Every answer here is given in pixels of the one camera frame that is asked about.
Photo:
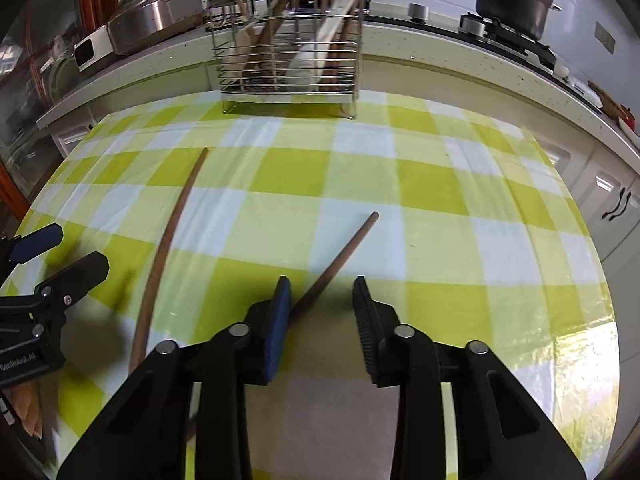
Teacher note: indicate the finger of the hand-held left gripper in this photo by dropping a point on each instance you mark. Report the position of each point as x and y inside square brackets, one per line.
[37, 241]
[80, 275]

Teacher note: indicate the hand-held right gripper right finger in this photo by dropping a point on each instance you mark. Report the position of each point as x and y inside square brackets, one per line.
[365, 330]

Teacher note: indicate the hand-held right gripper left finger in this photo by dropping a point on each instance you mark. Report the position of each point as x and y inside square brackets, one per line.
[280, 320]

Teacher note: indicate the large white ceramic spoon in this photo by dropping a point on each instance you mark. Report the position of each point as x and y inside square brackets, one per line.
[305, 67]

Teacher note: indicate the person's left hand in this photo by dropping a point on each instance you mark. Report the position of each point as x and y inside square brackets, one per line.
[27, 405]

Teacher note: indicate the green checked tablecloth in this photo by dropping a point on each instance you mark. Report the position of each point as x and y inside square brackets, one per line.
[400, 185]

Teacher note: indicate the stainless steel cooker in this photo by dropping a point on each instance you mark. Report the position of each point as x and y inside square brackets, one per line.
[150, 25]

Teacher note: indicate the white stone countertop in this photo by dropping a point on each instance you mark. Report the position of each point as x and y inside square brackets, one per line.
[430, 60]

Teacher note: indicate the silver stove knob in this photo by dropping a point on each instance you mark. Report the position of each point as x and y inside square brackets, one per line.
[471, 26]
[419, 11]

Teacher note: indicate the black glass gas stove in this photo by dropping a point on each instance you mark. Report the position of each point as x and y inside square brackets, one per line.
[545, 60]

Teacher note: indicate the white package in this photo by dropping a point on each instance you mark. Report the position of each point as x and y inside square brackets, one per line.
[585, 91]

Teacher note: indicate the black burner grate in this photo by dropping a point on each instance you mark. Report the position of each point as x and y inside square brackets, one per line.
[520, 40]

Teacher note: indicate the red pot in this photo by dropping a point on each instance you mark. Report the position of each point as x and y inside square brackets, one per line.
[629, 119]

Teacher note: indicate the black stock pot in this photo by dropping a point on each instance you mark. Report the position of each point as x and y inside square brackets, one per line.
[510, 0]

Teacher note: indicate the wall outlet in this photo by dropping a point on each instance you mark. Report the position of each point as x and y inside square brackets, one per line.
[605, 37]

